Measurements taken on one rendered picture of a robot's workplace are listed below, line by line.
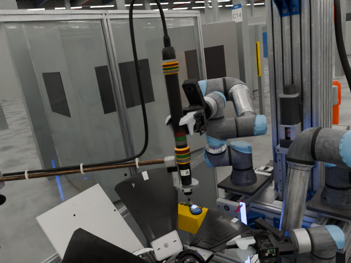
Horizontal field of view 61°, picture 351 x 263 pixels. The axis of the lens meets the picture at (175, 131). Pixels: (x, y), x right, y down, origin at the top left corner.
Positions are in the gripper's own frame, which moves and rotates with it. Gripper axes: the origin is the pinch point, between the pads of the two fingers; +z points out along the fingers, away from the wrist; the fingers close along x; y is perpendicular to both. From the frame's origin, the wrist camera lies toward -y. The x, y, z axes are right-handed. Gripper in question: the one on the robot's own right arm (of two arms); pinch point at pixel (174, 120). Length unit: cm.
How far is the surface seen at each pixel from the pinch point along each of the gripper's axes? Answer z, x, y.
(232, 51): -469, 121, 3
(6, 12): -9, 70, -40
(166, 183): -9.3, 11.6, 24.9
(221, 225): -19.5, -2.4, 45.7
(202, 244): -6.5, -0.5, 44.9
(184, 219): -37, 23, 59
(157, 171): -11.3, 15.9, 21.7
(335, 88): -389, -42, 66
